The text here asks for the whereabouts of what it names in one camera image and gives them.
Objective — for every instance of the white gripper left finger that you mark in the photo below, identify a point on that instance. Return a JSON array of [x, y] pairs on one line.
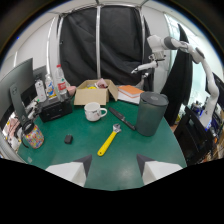
[[71, 171]]

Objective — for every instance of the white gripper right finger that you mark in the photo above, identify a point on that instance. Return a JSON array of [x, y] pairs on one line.
[[155, 170]]

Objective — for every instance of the black phone charger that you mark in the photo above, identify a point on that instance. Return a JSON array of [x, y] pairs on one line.
[[68, 139]]

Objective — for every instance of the black chair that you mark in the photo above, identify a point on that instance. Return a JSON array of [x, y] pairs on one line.
[[192, 135]]

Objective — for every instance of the dark grey cylindrical bin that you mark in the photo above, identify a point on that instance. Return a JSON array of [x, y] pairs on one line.
[[151, 114]]

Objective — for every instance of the black utility knife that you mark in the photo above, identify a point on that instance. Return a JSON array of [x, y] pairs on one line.
[[121, 118]]

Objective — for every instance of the white ceramic mug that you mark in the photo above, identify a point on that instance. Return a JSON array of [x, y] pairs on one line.
[[93, 111]]

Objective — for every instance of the black equipment box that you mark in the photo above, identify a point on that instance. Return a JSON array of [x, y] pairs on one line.
[[55, 108]]

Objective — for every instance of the open cardboard box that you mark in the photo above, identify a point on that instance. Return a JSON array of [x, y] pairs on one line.
[[94, 93]]

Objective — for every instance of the orange book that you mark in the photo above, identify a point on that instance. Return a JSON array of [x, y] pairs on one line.
[[130, 91]]

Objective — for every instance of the blue label plastic bottle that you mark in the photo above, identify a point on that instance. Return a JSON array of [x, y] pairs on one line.
[[49, 86]]

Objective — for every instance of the red label plastic bottle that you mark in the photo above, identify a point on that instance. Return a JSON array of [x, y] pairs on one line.
[[60, 81]]

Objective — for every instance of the pink cloth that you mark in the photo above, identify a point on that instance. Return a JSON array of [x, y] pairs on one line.
[[101, 83]]

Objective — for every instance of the black hanging cloth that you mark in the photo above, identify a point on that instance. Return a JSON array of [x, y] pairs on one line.
[[179, 76]]

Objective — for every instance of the grey computer monitor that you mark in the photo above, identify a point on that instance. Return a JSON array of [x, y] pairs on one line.
[[17, 87]]

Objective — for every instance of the black curtain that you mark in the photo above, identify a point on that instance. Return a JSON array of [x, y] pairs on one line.
[[101, 45]]

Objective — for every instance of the silver metal pole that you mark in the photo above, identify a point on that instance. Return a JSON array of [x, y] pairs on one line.
[[98, 41]]

